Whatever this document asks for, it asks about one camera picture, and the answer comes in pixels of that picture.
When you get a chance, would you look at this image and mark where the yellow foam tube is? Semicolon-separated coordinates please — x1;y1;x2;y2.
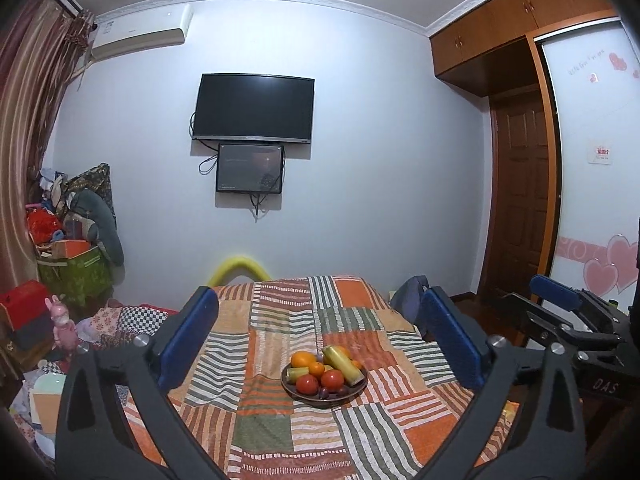
207;255;274;289

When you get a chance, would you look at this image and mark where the red bag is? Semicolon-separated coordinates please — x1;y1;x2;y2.
26;207;64;247

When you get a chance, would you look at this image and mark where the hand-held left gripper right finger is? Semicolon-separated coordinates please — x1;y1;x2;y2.
421;286;587;480

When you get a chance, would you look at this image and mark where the black wall television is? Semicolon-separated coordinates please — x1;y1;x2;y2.
191;73;315;144

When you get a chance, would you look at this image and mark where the brown wooden door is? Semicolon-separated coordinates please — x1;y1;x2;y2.
487;91;552;307

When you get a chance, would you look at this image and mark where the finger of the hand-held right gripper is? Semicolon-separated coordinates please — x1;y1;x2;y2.
530;275;626;333
501;294;623;361

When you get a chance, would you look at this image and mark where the pink toy rabbit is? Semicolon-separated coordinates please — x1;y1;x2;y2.
45;296;79;354

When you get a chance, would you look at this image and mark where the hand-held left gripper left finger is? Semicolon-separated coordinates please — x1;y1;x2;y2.
55;286;221;480

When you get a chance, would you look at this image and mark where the checkered floral quilt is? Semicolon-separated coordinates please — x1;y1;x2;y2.
80;304;182;350

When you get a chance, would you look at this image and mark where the white air conditioner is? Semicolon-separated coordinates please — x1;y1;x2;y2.
90;3;194;61

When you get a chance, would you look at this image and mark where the wooden overhead cabinet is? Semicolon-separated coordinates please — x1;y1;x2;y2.
429;0;620;97

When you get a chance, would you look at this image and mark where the brown wooden bowl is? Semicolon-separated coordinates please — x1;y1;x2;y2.
280;359;369;409

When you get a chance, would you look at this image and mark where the green patterned box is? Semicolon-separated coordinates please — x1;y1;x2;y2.
37;244;114;309

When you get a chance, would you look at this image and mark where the blue-grey bag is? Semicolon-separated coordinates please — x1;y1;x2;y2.
389;275;432;337

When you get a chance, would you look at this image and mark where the small black monitor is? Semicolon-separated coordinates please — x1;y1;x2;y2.
216;143;285;194

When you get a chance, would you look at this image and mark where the grey plush toy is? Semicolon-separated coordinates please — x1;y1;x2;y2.
69;189;125;266

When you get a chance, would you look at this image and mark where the striped patchwork blanket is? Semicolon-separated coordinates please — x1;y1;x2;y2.
107;275;517;480

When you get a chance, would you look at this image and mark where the striped brown curtain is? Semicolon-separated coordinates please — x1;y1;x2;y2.
0;0;96;311

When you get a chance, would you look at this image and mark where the white wardrobe sliding door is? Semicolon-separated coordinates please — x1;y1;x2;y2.
530;19;640;313

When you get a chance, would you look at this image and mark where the black monitor cable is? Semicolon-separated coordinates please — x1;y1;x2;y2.
249;191;272;222

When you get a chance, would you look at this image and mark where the black television cable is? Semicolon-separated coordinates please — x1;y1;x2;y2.
189;110;221;177

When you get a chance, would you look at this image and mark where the red box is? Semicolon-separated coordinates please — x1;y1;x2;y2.
0;280;52;333

